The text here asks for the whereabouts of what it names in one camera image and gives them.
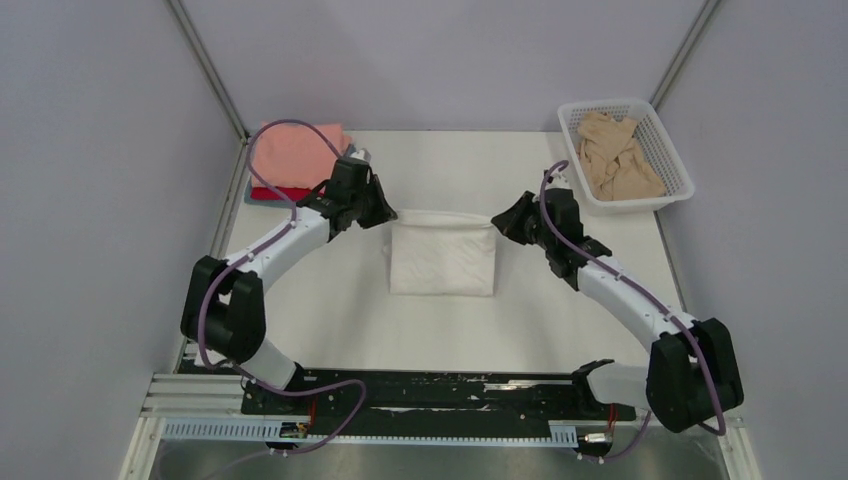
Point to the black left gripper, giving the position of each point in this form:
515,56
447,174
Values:
383,212

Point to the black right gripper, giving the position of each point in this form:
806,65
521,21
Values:
509,222

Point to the white t shirt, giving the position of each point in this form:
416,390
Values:
434,253

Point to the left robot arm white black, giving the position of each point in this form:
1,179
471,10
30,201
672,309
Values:
225,312

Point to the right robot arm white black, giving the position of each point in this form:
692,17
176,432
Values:
692,374

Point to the folded pink t shirt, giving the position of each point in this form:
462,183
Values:
293,156

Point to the beige t shirt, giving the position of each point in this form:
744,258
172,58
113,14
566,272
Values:
613,160

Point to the folded red t shirt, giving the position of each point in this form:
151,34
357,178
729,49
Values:
278,194

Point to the white plastic basket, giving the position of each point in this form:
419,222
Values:
652,136

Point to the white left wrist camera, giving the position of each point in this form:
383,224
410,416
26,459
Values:
361,154

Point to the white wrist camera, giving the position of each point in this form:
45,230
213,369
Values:
361,154
557,180

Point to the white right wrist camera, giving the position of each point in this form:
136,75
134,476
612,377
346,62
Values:
557,180

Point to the left corner frame post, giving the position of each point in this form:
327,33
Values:
198,50

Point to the corner frame post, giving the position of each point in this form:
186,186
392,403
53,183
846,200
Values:
198,50
693,36

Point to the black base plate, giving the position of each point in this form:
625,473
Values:
420,403

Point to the aluminium frame rail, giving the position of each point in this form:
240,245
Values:
208,407

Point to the right corner frame post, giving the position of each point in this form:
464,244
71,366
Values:
693,36

